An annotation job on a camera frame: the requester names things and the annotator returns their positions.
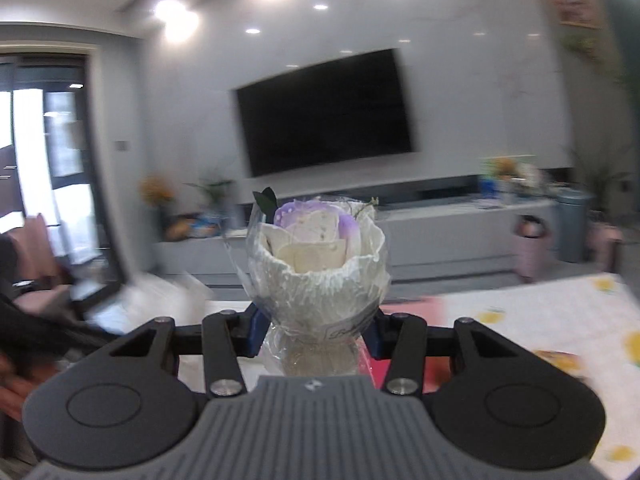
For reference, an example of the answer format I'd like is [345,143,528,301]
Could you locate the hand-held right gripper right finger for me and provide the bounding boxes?
[364,311,552,395]

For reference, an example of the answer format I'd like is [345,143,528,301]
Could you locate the fruit print checked tablecloth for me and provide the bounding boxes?
[90,270,640,480]

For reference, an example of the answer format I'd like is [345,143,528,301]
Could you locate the grey television cabinet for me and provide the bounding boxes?
[154,175,572,282]

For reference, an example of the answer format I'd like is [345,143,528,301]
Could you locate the white flower bouquet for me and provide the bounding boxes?
[246,187,392,379]

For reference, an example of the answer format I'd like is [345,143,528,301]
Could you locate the black wall television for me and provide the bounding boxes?
[232,48,417,179]

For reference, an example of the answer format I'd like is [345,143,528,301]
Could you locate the orange flowers in vase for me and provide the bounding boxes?
[139,174,177,212]

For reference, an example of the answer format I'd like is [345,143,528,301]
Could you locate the blue-grey trash bin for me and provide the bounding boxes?
[556,189,594,264]

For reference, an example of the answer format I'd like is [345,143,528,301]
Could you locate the hanging green vine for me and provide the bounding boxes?
[560,29,617,77]

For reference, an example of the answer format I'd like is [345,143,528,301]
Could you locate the framed wall picture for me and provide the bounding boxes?
[547,0,604,31]

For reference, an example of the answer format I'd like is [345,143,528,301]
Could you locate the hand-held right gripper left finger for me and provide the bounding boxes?
[82,309,266,399]

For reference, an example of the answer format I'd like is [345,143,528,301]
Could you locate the glass balcony door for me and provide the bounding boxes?
[0,51,127,312]

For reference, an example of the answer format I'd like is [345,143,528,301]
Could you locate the pink trash bin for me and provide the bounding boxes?
[512,215,552,282]

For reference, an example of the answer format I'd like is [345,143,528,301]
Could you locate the pink small container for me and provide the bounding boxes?
[589,222,624,274]

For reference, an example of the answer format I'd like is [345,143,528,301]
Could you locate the pink card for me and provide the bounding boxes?
[358,296,447,392]

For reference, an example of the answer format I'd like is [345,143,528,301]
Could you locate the pink chair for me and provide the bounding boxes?
[0,214,72,312]

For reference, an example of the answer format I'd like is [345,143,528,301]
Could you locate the green plant on cabinet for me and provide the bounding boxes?
[186,166,237,212]

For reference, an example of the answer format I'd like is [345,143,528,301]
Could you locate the green potted plant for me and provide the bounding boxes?
[569,144,632,231]

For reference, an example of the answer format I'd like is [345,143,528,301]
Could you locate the teddy bear gift basket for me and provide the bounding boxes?
[477,154,547,202]

